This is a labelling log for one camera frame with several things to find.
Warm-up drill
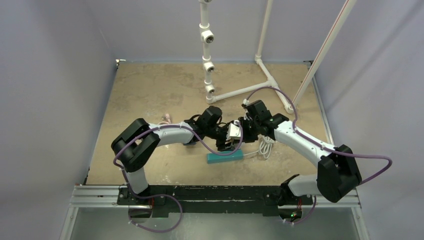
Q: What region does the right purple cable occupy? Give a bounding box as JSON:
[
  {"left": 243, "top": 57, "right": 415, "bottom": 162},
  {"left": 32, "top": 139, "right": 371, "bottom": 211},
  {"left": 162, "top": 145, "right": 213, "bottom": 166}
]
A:
[{"left": 243, "top": 86, "right": 393, "bottom": 226}]

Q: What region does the pink cable with plug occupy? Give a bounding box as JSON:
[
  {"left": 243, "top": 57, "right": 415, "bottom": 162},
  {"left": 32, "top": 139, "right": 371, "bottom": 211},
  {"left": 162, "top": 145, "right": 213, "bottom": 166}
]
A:
[{"left": 158, "top": 113, "right": 173, "bottom": 127}]

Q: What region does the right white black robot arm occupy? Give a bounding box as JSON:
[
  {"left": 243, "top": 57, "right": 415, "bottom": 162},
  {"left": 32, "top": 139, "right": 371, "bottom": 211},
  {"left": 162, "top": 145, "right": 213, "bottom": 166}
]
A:
[{"left": 239, "top": 99, "right": 362, "bottom": 204}]

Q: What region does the blue cube socket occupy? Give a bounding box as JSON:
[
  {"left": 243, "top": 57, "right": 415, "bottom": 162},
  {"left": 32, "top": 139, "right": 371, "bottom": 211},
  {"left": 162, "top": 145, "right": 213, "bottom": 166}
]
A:
[{"left": 183, "top": 142, "right": 196, "bottom": 146}]

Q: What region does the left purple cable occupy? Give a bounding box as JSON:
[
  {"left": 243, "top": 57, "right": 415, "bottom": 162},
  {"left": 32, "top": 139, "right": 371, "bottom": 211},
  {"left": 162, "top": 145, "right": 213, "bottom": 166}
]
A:
[{"left": 112, "top": 124, "right": 244, "bottom": 233}]

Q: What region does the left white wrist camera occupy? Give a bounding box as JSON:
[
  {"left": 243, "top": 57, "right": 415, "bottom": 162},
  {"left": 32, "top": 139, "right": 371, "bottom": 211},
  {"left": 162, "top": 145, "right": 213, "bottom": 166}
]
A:
[{"left": 226, "top": 120, "right": 243, "bottom": 141}]

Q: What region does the white PVC pipe frame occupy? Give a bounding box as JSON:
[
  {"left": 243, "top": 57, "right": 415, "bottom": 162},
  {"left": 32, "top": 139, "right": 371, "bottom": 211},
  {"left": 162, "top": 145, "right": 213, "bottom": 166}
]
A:
[{"left": 197, "top": 0, "right": 358, "bottom": 115}]

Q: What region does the purple cable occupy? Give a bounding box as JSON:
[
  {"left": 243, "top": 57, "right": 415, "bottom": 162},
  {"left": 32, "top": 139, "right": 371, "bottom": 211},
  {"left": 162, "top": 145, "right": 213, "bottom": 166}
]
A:
[
  {"left": 243, "top": 86, "right": 393, "bottom": 226},
  {"left": 112, "top": 124, "right": 244, "bottom": 233}
]

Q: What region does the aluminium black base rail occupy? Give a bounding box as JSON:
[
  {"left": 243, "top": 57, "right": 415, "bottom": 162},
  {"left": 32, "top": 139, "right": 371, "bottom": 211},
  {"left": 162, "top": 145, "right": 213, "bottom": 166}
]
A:
[{"left": 70, "top": 185, "right": 360, "bottom": 218}]

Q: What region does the teal power strip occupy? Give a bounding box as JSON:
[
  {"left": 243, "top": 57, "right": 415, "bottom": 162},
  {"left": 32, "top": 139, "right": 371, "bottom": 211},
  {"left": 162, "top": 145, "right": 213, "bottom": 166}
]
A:
[{"left": 206, "top": 149, "right": 244, "bottom": 165}]

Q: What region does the white coiled power cable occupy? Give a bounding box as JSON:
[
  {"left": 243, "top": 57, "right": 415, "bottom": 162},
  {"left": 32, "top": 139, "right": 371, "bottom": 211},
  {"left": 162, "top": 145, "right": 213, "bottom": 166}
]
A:
[{"left": 243, "top": 134, "right": 276, "bottom": 160}]

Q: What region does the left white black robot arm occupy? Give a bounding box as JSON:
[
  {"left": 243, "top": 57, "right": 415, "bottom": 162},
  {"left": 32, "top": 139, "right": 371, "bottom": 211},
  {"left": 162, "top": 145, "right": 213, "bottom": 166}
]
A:
[{"left": 111, "top": 106, "right": 244, "bottom": 205}]

